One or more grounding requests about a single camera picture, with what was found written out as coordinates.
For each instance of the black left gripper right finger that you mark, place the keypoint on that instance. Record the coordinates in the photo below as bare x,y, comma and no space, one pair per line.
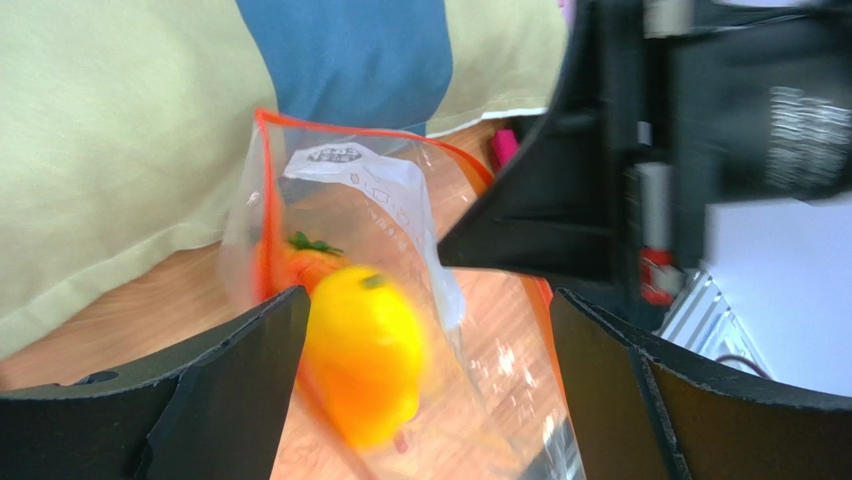
642,407

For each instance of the orange toy persimmon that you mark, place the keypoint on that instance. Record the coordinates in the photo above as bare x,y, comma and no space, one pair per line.
297,261

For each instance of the blue beige checked pillow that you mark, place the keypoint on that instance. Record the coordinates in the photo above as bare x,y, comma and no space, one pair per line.
124,124

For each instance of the clear orange zip top bag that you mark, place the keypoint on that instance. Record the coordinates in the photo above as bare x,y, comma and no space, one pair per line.
491,404

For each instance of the round yellow toy fruit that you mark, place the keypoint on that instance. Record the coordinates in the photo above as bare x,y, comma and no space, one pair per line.
366,354

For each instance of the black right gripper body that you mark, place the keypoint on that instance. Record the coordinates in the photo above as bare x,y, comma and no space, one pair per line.
710,102

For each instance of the magenta folded cloth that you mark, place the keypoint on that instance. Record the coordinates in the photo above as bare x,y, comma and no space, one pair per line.
504,145

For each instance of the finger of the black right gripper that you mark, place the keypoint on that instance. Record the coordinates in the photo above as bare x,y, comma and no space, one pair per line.
549,212

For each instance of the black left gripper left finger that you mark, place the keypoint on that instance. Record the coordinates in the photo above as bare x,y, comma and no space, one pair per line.
210,407

